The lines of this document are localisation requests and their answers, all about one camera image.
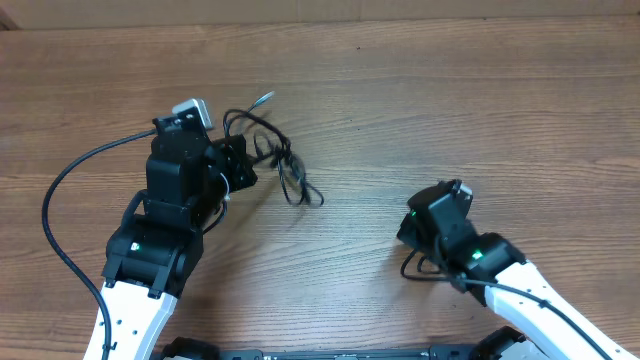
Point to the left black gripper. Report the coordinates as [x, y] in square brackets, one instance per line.
[230, 151]

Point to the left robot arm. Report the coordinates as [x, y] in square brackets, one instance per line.
[160, 239]

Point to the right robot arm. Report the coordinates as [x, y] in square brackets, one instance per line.
[446, 247]

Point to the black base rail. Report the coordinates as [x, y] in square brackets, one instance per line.
[345, 355]

